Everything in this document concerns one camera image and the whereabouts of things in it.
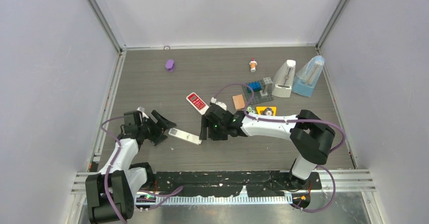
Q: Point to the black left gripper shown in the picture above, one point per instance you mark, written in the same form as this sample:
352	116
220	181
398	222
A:
158	136

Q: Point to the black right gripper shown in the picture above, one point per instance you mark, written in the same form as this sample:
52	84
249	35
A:
206	122

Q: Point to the slim white remote control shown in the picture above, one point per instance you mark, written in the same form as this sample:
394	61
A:
185	136

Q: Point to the white remote with red keypad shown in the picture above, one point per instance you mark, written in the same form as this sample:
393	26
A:
197	103

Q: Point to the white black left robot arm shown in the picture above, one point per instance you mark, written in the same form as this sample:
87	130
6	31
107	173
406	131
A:
110	192

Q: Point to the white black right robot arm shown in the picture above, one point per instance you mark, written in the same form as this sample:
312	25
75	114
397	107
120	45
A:
311	136

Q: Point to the brown cork square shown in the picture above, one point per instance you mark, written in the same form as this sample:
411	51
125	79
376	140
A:
238	101

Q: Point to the green owl toy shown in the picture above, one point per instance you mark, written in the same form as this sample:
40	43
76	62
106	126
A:
250	109

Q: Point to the yellow triangular wooden piece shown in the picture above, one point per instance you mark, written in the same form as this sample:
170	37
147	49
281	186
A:
260	110

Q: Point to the purple plastic cap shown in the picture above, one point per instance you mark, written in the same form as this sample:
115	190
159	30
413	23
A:
170	65

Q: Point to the blue building brick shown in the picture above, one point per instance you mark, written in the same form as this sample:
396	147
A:
255	86

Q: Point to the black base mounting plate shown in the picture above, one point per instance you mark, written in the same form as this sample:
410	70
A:
261	183

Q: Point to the small orange white bottle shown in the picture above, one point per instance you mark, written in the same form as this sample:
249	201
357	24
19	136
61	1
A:
253	64

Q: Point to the white metronome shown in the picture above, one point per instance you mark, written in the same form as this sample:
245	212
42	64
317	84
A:
283	80

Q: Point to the light blue metronome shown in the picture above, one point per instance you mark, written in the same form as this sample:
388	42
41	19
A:
306	78

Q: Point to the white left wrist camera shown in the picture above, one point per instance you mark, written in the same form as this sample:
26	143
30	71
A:
142	110

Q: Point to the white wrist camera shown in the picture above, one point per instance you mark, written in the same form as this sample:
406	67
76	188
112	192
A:
142	110
214	101

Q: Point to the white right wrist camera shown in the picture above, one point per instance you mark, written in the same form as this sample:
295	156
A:
214	101

